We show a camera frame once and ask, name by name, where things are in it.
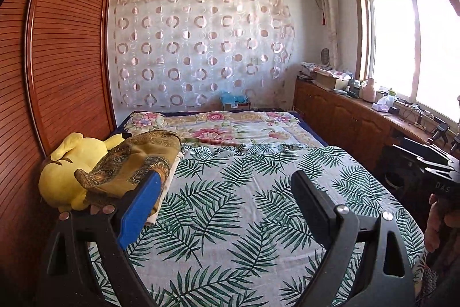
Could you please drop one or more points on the wooden cabinet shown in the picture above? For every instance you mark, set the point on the wooden cabinet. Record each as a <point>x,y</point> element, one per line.
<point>341,116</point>

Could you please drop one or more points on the person's dark patterned clothing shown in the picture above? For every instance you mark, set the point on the person's dark patterned clothing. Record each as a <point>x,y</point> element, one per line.
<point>429,281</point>

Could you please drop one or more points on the small black tripod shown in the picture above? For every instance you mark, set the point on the small black tripod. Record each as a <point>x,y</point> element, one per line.
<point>440,132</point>

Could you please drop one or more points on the leaf print bedsheet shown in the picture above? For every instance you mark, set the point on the leaf print bedsheet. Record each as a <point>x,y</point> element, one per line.
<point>233,202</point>

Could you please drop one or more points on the tissue bag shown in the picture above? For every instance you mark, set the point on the tissue bag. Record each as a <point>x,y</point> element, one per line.
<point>382,105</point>

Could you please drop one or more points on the wooden framed window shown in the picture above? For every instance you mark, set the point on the wooden framed window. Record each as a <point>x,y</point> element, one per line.
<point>395,41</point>

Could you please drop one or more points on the pale window drape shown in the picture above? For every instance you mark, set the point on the pale window drape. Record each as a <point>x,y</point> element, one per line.
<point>329,12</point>

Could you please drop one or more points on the patterned cloth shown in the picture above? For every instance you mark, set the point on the patterned cloth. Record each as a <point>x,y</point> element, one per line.
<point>312,68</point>

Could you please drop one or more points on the green lid bottle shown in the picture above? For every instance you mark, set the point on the green lid bottle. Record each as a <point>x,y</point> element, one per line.
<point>391,95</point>

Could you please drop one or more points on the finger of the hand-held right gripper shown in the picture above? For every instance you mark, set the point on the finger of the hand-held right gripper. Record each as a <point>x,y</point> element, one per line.
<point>427,150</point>
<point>418,159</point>

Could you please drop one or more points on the floral quilt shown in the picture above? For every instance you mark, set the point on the floral quilt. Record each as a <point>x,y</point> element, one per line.
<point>121,127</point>

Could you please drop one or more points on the blue plastic bag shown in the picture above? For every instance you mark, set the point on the blue plastic bag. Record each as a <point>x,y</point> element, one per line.
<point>233,99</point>

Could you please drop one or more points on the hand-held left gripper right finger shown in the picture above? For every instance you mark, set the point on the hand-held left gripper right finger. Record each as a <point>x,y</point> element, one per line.
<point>311,210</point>

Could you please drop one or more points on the yellow plush toy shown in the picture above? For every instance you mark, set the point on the yellow plush toy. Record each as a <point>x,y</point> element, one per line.
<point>61,181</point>

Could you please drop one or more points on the pink jug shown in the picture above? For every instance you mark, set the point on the pink jug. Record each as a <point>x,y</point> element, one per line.
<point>369,91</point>

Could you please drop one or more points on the golden patterned garment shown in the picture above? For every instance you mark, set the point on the golden patterned garment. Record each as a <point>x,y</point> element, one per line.
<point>136,156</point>

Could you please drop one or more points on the circle patterned sheer curtain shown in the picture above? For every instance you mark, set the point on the circle patterned sheer curtain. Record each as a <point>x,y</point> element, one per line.
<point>201,51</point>

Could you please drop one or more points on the cardboard box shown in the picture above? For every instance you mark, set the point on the cardboard box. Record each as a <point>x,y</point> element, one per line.
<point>329,80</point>

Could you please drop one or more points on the person's right hand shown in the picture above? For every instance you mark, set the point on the person's right hand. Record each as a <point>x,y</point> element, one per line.
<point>436,231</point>

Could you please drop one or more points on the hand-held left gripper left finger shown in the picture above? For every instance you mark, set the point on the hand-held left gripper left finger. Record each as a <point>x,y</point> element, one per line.
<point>138,211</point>

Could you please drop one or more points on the small round fan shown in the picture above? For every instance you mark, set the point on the small round fan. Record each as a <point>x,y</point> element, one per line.
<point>325,56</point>

